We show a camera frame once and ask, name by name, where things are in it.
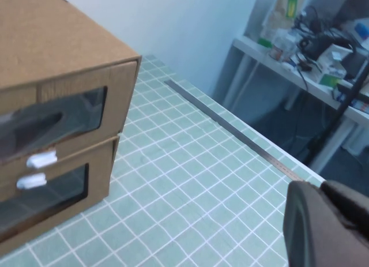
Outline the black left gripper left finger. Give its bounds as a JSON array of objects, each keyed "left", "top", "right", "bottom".
[{"left": 283, "top": 179, "right": 369, "bottom": 267}]

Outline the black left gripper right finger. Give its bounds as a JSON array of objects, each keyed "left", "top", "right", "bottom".
[{"left": 320, "top": 179, "right": 369, "bottom": 238}]

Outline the small green box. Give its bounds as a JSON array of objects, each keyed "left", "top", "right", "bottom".
[{"left": 318, "top": 73, "right": 340, "bottom": 88}]

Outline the small white box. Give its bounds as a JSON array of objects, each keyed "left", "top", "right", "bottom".
[{"left": 319, "top": 43, "right": 354, "bottom": 77}]

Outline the brown cardboard box shell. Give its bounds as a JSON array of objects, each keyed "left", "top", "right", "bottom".
[
  {"left": 108, "top": 133, "right": 121, "bottom": 199},
  {"left": 0, "top": 0, "right": 143, "bottom": 135}
]

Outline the black slanted pole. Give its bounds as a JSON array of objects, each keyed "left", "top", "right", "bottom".
[{"left": 307, "top": 70, "right": 369, "bottom": 167}]

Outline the white desk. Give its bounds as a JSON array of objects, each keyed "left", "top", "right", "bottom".
[{"left": 223, "top": 37, "right": 369, "bottom": 171}]

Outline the green checked tablecloth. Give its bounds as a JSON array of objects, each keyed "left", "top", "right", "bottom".
[{"left": 0, "top": 55, "right": 326, "bottom": 267}]

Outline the steel ruler strip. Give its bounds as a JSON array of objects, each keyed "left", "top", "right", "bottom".
[{"left": 163, "top": 79, "right": 305, "bottom": 183}]

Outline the clear plastic jar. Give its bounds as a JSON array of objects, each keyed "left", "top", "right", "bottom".
[{"left": 270, "top": 27, "right": 299, "bottom": 63}]

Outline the small blue item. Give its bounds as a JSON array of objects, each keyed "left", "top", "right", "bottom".
[{"left": 353, "top": 21, "right": 369, "bottom": 39}]

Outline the brown paper bag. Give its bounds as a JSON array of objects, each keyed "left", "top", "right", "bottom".
[{"left": 266, "top": 0, "right": 308, "bottom": 31}]

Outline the black device with cables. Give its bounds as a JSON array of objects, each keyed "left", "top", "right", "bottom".
[{"left": 298, "top": 6, "right": 358, "bottom": 60}]

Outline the white plastic drawer handle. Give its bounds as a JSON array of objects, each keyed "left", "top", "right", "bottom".
[
  {"left": 25, "top": 151, "right": 59, "bottom": 168},
  {"left": 16, "top": 172, "right": 47, "bottom": 190}
]

